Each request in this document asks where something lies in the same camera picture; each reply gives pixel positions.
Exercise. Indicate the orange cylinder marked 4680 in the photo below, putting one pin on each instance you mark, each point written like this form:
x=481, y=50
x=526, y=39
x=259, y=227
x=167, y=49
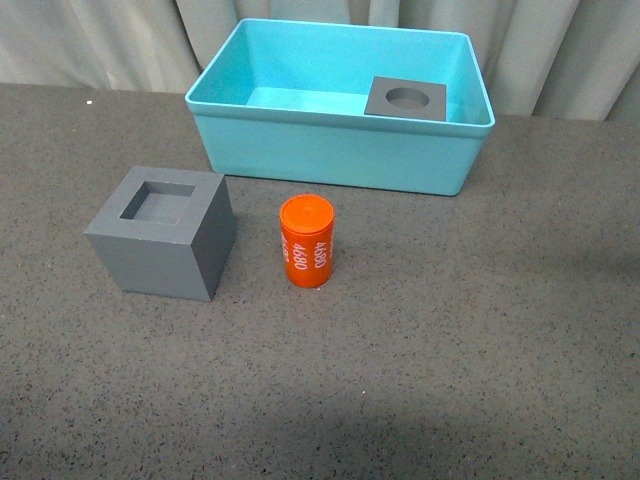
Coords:
x=307, y=222

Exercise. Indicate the gray block with square hole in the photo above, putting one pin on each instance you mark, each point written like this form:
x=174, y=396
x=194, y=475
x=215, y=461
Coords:
x=166, y=232

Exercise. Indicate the gray block with round hole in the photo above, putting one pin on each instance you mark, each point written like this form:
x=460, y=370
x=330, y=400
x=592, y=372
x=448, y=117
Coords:
x=400, y=98

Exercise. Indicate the light blue plastic box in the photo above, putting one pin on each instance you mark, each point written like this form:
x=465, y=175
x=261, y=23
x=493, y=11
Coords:
x=285, y=99

